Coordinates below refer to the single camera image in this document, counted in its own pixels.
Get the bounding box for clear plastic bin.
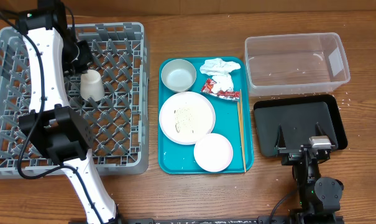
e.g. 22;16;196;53
244;32;351;96

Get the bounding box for large white plate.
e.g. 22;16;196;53
159;91;216;145

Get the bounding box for red sauce packet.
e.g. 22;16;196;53
201;78;240;101

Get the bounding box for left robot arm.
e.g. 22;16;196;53
15;1;122;223

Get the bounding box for teal plastic tray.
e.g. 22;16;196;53
158;57;254;174

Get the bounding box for white plastic cup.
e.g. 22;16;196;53
80;70;104;101

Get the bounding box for crumpled white napkin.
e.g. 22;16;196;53
199;58;241;76
212;74;234;93

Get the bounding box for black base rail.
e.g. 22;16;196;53
69;216;345;224

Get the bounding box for right wooden chopstick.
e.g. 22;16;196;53
238;89;247;173

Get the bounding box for lower crumpled white napkin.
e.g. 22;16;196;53
212;74;234;93

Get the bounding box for grey bowl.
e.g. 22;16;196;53
160;59;197;93

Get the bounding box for left wooden chopstick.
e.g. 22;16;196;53
237;102;247;173

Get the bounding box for black plastic tray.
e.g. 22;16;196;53
253;95;348;157

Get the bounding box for upper crumpled white napkin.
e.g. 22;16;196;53
199;58;241;76

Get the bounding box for wooden chopstick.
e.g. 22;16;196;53
237;102;247;173
238;89;247;173

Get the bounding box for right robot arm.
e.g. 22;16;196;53
268;124;344;223

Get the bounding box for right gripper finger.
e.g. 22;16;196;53
274;124;286;150
315;122;337;146

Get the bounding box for grey dishwasher rack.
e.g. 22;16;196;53
0;22;150;179

